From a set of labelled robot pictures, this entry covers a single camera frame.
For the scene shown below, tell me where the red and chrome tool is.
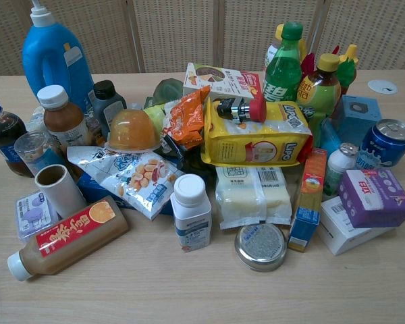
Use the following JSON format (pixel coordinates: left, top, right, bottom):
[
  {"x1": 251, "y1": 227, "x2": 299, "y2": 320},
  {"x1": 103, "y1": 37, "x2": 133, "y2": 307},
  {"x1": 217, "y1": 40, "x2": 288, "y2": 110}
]
[{"x1": 217, "y1": 97, "x2": 267, "y2": 124}]

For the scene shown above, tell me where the teal blue bottle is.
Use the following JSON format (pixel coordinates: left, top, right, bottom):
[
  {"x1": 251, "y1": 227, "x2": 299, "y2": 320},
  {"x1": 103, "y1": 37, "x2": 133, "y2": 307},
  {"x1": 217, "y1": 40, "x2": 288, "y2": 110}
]
[{"x1": 319, "y1": 118, "x2": 346, "y2": 162}]

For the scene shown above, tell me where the purple print plastic box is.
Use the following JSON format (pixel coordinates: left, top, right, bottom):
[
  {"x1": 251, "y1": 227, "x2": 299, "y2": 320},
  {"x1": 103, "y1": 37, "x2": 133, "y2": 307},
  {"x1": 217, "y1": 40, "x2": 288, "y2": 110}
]
[{"x1": 16, "y1": 190, "x2": 60, "y2": 241}]

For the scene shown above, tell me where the small white green bottle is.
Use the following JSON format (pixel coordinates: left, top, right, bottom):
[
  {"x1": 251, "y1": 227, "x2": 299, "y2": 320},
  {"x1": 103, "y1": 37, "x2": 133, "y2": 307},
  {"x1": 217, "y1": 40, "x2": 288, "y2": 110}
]
[{"x1": 322, "y1": 142, "x2": 359, "y2": 197}]

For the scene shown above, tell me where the blue drink can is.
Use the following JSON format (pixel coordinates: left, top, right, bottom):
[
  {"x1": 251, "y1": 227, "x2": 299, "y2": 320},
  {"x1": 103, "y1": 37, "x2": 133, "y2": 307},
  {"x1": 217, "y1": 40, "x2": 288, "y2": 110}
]
[{"x1": 356, "y1": 118, "x2": 405, "y2": 169}]

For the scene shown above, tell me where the dark grey square bottle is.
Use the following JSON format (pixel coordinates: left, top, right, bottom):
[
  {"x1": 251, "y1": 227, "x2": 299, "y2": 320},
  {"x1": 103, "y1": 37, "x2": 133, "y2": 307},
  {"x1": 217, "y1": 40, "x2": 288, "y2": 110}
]
[{"x1": 92, "y1": 80, "x2": 128, "y2": 140}]

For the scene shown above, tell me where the small cola bottle blue cap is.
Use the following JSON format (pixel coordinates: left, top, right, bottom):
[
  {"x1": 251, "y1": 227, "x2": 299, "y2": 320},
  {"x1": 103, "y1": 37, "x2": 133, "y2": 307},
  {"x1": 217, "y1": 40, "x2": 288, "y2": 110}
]
[{"x1": 0, "y1": 98, "x2": 34, "y2": 178}]

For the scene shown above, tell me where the orange blue long box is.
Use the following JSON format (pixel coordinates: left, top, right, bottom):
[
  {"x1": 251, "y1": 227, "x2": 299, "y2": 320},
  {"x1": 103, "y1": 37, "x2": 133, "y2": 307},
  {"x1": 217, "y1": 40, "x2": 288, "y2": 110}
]
[{"x1": 288, "y1": 147, "x2": 328, "y2": 253}]

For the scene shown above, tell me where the brown tea bottle white cap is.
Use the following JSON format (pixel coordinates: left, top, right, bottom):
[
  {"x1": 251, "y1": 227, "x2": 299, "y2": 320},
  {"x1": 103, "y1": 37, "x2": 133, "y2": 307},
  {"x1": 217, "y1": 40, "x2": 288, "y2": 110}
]
[{"x1": 36, "y1": 84, "x2": 90, "y2": 149}]

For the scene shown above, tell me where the orange crumpled snack bag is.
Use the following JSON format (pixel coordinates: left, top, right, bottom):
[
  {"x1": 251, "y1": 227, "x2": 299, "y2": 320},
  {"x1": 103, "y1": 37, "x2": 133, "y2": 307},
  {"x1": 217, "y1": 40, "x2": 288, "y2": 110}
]
[{"x1": 160, "y1": 85, "x2": 212, "y2": 150}]

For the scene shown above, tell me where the white label bottle yellow cap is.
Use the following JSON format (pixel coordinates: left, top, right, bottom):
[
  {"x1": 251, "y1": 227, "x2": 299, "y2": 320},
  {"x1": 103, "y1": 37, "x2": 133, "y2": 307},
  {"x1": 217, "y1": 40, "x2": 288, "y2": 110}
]
[{"x1": 263, "y1": 22, "x2": 308, "y2": 72}]

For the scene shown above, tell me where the white packaged cake pack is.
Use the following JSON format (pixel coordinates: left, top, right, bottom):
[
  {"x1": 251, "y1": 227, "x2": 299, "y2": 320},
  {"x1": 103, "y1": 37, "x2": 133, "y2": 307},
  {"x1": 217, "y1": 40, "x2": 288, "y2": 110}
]
[{"x1": 215, "y1": 165, "x2": 293, "y2": 231}]

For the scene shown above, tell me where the orange juice bottle red label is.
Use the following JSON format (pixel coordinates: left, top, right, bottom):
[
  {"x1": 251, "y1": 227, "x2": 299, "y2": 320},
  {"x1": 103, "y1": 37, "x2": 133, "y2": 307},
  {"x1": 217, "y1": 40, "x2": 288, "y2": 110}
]
[{"x1": 7, "y1": 195, "x2": 130, "y2": 281}]

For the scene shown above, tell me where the red cookie box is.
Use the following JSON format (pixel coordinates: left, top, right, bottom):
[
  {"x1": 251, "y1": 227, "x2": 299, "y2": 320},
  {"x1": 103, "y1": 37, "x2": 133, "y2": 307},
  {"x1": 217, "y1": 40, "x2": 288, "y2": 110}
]
[{"x1": 236, "y1": 71, "x2": 265, "y2": 101}]

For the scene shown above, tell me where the yellow cap green tea bottle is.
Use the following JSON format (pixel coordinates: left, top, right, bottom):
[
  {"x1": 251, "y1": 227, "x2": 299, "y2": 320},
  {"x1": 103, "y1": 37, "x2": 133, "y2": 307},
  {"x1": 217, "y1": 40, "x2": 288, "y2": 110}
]
[{"x1": 296, "y1": 53, "x2": 342, "y2": 148}]

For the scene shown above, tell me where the cardboard paper roll tube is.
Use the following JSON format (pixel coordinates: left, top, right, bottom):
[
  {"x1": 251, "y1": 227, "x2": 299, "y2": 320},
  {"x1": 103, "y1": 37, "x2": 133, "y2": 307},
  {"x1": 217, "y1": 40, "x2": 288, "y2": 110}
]
[{"x1": 34, "y1": 164, "x2": 88, "y2": 218}]

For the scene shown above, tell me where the orange jelly cup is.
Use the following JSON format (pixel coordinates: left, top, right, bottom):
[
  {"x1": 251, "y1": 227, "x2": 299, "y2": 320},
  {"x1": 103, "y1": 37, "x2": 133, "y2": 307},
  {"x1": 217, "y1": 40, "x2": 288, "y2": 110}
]
[{"x1": 104, "y1": 109, "x2": 161, "y2": 155}]

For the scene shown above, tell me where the clear plastic cup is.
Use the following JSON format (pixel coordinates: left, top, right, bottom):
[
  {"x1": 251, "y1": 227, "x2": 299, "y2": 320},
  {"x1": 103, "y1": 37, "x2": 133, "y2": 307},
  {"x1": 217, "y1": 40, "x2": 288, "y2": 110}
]
[{"x1": 13, "y1": 130, "x2": 65, "y2": 176}]

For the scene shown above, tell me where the round metal tin can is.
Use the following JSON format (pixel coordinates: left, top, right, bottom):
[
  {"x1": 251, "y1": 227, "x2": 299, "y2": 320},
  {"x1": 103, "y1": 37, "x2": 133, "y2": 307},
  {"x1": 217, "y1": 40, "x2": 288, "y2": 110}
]
[{"x1": 234, "y1": 223, "x2": 288, "y2": 273}]

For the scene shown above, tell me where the purple soap box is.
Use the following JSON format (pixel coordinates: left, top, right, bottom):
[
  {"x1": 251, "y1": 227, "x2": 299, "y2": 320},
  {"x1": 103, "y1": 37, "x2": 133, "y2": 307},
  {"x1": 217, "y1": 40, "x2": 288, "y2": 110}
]
[{"x1": 336, "y1": 168, "x2": 405, "y2": 230}]

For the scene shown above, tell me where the blue detergent jug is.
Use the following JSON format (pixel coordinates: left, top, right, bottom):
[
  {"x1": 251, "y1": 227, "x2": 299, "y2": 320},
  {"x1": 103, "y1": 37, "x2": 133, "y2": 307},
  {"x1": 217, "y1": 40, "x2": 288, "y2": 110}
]
[{"x1": 22, "y1": 0, "x2": 95, "y2": 115}]

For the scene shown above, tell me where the white cake print box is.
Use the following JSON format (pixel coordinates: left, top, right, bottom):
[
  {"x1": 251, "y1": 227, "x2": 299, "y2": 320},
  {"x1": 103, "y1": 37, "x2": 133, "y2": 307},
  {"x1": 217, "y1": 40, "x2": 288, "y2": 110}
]
[{"x1": 182, "y1": 62, "x2": 244, "y2": 102}]

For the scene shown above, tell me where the light blue square box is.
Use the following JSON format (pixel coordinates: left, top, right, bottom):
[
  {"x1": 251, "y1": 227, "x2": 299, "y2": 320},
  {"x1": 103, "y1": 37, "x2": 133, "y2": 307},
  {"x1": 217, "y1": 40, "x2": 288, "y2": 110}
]
[{"x1": 329, "y1": 94, "x2": 383, "y2": 148}]

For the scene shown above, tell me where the white peanut snack bag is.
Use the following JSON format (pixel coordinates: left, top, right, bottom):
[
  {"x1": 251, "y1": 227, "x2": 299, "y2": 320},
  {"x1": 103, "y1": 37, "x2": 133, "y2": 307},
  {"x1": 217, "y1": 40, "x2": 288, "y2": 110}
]
[{"x1": 66, "y1": 145, "x2": 186, "y2": 221}]

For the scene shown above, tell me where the green Sprite bottle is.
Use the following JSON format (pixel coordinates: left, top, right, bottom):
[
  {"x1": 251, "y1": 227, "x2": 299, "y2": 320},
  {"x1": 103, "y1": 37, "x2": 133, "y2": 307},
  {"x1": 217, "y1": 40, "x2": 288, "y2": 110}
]
[{"x1": 262, "y1": 21, "x2": 304, "y2": 103}]

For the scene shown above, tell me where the yellow Lipo snack bag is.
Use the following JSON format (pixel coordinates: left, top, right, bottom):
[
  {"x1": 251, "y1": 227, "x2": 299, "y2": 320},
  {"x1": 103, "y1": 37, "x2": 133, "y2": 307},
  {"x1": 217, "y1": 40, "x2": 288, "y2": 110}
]
[{"x1": 200, "y1": 99, "x2": 313, "y2": 168}]

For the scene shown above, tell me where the yellow green snack pack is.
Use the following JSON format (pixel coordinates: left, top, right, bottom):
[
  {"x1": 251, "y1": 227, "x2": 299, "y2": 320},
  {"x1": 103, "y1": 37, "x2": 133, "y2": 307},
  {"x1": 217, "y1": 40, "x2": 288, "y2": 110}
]
[{"x1": 143, "y1": 103, "x2": 171, "y2": 131}]

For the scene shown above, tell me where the white pill bottle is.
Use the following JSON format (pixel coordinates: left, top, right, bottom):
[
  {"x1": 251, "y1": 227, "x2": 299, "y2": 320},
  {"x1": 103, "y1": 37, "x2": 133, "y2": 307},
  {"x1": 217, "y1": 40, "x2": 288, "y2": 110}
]
[{"x1": 169, "y1": 174, "x2": 213, "y2": 253}]

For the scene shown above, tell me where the white cardboard box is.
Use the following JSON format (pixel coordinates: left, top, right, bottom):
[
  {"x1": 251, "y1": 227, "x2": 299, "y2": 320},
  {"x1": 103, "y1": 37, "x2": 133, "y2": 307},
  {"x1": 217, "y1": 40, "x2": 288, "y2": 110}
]
[{"x1": 316, "y1": 195, "x2": 398, "y2": 257}]

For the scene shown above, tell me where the round table cable grommet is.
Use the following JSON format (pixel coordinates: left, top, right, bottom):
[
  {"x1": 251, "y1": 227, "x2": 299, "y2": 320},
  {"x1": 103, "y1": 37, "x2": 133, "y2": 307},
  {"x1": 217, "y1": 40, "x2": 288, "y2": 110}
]
[{"x1": 368, "y1": 79, "x2": 399, "y2": 95}]

